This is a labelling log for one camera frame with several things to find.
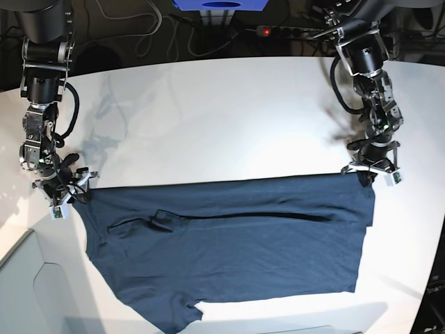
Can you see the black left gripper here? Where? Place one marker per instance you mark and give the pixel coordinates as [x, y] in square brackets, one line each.
[373, 157]

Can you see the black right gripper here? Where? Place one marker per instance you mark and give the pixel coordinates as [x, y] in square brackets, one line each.
[59, 183]

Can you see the dark blue T-shirt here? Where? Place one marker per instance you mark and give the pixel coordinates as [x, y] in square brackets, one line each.
[164, 249]

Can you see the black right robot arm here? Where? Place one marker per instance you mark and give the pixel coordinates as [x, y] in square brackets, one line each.
[46, 54]

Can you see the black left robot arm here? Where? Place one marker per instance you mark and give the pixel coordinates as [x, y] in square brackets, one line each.
[354, 27]

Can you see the black power strip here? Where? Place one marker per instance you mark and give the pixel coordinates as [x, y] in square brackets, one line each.
[287, 32]

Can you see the blue box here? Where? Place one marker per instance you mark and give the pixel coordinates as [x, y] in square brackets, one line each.
[248, 5]

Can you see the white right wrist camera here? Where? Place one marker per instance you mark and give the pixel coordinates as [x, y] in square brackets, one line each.
[59, 211]

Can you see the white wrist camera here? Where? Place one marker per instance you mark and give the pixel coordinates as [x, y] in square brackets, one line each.
[393, 178]
[59, 211]

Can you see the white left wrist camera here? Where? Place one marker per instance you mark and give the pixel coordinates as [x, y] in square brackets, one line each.
[393, 178]

